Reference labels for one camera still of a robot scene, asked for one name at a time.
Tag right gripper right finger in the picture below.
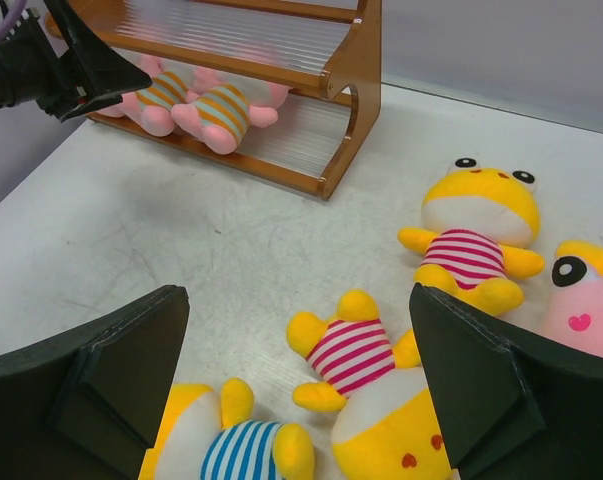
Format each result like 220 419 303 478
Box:
409 284 603 480

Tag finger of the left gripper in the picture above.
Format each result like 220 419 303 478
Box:
55 1 152 120

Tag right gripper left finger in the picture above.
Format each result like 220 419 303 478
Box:
0 285 189 479

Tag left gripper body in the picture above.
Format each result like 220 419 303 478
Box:
0 1 66 122

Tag pink plush orange stripes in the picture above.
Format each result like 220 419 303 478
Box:
171 66 291 155
97 93 129 118

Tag pink plush face-down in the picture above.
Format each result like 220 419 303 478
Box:
119 54 194 137

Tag pink plush blue stripes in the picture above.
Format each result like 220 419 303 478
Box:
539 254 603 358

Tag wooden three-tier shelf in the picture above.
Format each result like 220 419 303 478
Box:
72 1 382 199

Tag yellow plush blue stripes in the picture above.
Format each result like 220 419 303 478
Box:
138 377 315 480

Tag yellow plush red stripes middle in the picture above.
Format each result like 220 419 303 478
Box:
286 289 453 479

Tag yellow plush red stripes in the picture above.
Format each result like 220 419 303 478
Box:
286 289 453 479
397 157 545 317

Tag yellow plush under pile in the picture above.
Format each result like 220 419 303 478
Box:
555 240 603 276

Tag yellow plush red stripes top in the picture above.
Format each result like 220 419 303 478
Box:
397 157 545 317

